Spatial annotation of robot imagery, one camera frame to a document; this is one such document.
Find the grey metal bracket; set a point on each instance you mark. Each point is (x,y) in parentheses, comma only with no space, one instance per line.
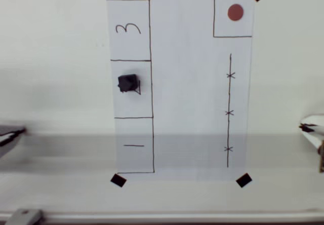
(24,216)

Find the grey flat object with black edge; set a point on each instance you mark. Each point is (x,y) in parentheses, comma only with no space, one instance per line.
(7,130)

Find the black cube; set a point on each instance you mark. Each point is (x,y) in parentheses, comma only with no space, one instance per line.
(127,83)

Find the red round sticker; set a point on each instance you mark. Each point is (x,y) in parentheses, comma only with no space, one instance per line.
(235,12)

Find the white paper sheet with drawn boxes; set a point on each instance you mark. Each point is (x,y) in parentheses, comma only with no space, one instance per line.
(182,83)

